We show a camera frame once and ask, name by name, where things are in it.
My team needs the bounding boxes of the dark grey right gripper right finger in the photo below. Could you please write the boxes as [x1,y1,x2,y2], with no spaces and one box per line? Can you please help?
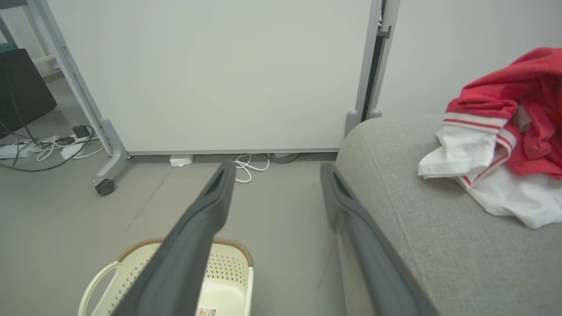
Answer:
[320,162,440,316]

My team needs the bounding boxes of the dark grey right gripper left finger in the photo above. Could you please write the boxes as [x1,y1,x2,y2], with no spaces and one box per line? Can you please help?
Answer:
[110,160,238,316]

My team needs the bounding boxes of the red white striped shirt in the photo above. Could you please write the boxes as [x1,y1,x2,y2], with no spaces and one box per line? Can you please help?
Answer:
[418,112,562,230]

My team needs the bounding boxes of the red shorts with white stripe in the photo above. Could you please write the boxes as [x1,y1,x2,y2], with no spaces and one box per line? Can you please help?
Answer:
[446,47,562,180]

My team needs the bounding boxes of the cream plastic laundry basket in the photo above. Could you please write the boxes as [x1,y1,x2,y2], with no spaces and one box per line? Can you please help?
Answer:
[78,238,254,316]

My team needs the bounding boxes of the grey fabric sofa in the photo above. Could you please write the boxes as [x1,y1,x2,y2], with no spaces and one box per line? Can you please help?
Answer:
[336,115,562,316]

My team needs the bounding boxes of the white power adapter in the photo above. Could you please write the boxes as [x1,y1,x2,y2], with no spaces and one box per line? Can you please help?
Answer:
[169,154,195,168]

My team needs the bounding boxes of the grey partition foot with caster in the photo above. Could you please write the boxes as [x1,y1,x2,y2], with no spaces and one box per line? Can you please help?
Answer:
[91,116,130,197]

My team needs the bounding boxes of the white power strip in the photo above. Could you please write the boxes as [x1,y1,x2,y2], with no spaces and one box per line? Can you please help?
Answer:
[0,143,32,160]
[61,136,96,160]

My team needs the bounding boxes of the wide white partition panel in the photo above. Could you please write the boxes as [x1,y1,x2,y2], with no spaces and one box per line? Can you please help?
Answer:
[26,0,387,156]

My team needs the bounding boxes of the narrow white partition panel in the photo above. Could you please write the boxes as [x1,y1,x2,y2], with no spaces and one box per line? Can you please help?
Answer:
[373,0,562,119]

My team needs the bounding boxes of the black cabinet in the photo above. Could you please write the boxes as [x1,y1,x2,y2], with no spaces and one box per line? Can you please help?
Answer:
[0,48,58,139]

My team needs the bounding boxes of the white floor cable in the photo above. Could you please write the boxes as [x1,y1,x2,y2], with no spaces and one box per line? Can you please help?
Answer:
[233,154,271,184]

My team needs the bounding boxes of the grey floor cable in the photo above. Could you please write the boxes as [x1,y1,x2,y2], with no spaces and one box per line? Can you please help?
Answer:
[269,153,303,165]

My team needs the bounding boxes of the white cables and power strips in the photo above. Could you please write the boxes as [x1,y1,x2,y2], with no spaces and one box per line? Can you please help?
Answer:
[0,132,96,173]

